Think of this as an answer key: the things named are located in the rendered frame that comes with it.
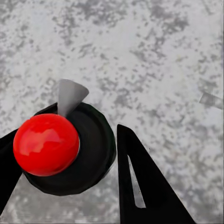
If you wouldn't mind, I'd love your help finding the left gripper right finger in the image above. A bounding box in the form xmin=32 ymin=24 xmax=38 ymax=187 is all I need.
xmin=117 ymin=124 xmax=196 ymax=224

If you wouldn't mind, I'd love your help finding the insectifuge atomizer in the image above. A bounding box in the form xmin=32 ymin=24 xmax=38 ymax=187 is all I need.
xmin=13 ymin=78 xmax=117 ymax=196

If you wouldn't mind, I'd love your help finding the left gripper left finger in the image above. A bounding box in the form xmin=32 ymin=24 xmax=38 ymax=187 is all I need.
xmin=0 ymin=129 xmax=22 ymax=216

